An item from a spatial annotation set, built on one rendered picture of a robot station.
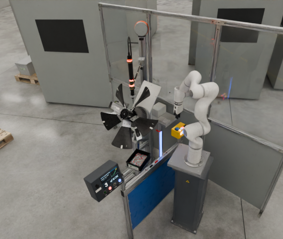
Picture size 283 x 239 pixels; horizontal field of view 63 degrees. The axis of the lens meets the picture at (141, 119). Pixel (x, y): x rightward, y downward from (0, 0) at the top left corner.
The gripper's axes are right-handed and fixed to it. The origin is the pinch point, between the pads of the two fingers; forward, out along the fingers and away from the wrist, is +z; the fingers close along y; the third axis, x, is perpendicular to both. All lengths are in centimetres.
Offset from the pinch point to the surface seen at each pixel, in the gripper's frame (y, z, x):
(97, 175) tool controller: -100, -1, -1
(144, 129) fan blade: -31.1, 6.1, 16.0
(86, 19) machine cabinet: 66, -50, 232
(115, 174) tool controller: -87, 5, -5
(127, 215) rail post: -80, 73, -2
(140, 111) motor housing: -11.3, 5.7, 41.3
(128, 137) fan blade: -37, 23, 35
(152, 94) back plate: 11.5, -4.5, 42.7
